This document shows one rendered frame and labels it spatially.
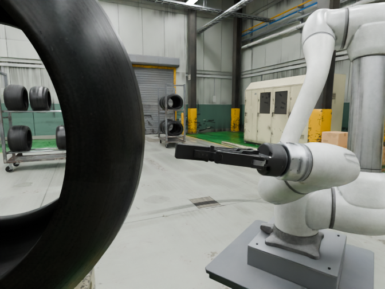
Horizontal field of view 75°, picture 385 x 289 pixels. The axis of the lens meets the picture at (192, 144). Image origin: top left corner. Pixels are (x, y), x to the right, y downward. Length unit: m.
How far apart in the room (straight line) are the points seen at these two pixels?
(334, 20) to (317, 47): 0.12
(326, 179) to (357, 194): 0.32
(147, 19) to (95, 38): 12.07
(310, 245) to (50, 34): 0.95
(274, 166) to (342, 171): 0.16
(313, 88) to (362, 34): 0.25
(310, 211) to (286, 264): 0.19
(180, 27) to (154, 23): 1.23
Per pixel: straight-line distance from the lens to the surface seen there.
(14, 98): 5.78
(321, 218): 0.96
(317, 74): 0.87
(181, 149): 0.50
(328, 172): 0.63
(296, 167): 0.58
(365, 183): 0.95
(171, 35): 12.54
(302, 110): 0.84
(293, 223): 0.97
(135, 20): 12.25
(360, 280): 1.11
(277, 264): 0.99
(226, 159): 0.50
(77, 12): 0.34
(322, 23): 1.02
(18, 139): 5.79
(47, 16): 0.33
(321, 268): 0.96
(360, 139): 0.98
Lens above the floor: 1.22
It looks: 8 degrees down
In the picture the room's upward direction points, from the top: straight up
